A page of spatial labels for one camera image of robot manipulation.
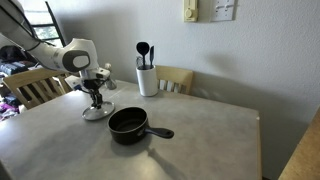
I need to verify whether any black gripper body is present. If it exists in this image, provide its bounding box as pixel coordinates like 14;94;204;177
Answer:
80;67;111;92

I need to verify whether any glass lid with black knob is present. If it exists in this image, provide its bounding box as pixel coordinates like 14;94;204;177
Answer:
82;101;115;121

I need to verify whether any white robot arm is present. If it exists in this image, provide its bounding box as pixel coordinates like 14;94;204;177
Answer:
0;0;110;109

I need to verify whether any white utensil holder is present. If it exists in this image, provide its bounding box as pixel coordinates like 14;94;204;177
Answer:
136;65;158;97

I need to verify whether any metal whisk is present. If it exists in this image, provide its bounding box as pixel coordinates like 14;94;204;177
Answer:
136;56;143;70

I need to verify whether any wooden chair at left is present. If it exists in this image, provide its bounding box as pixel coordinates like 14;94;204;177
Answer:
3;68;71;109

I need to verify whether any black spoon ladle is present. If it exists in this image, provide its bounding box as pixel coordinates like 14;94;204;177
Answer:
136;42;150;70

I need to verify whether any black spatula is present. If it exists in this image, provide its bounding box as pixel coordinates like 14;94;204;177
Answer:
149;46;154;69

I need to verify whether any beige thermostat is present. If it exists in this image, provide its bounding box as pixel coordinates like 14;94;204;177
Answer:
183;0;198;22

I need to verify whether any wooden furniture edge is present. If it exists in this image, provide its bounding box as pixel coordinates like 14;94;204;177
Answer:
278;108;320;180

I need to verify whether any black pot with handle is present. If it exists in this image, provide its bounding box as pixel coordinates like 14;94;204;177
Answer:
108;107;174;145

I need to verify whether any wooden chair at wall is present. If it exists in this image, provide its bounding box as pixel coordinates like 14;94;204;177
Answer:
156;65;194;94

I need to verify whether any white light switch plate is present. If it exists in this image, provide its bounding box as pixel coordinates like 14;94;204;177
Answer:
211;0;235;22

